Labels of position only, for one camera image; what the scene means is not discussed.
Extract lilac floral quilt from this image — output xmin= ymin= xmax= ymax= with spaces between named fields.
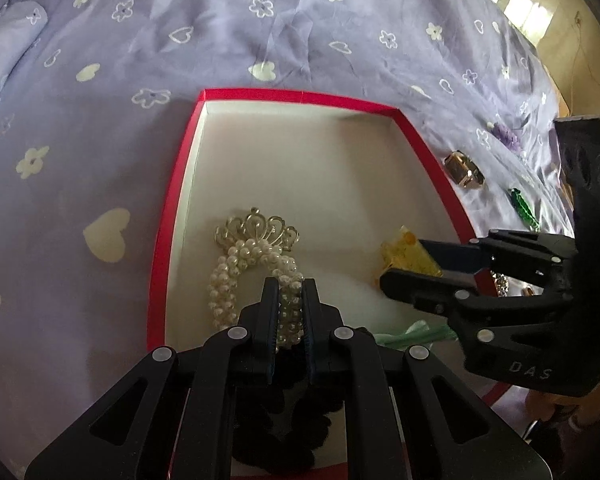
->
xmin=0 ymin=1 xmax=48 ymax=116

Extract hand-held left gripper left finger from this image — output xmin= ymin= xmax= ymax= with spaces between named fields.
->
xmin=24 ymin=276 xmax=283 ymax=480

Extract yellow amber hair clip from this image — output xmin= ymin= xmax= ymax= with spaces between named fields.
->
xmin=378 ymin=226 xmax=443 ymax=286

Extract person's right hand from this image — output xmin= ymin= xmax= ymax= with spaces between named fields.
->
xmin=525 ymin=360 xmax=600 ymax=430

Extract black scrunchie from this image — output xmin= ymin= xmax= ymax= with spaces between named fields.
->
xmin=230 ymin=350 xmax=353 ymax=466

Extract red cardboard box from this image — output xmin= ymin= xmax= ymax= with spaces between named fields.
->
xmin=146 ymin=88 xmax=513 ymax=480

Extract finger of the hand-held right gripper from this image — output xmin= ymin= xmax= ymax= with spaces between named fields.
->
xmin=416 ymin=230 xmax=579 ymax=286
xmin=379 ymin=267 xmax=577 ymax=346

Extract pearl crown hair tie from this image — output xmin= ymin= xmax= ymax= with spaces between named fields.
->
xmin=207 ymin=206 xmax=306 ymax=356

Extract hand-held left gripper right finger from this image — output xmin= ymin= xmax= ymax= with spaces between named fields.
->
xmin=302 ymin=277 xmax=553 ymax=480

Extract green braided bracelet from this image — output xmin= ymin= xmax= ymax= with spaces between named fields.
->
xmin=507 ymin=187 xmax=541 ymax=231

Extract gold metal bracelet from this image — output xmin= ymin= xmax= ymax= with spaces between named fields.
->
xmin=442 ymin=150 xmax=487 ymax=190

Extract purple fluffy hair clip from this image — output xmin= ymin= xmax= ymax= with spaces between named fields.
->
xmin=487 ymin=121 xmax=523 ymax=151

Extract green hair tie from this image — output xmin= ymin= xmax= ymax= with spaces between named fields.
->
xmin=372 ymin=321 xmax=458 ymax=348

